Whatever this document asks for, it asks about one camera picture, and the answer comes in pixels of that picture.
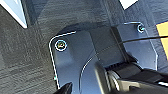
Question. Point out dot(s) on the yellow flat sign black print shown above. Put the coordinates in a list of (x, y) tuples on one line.
[(163, 40)]

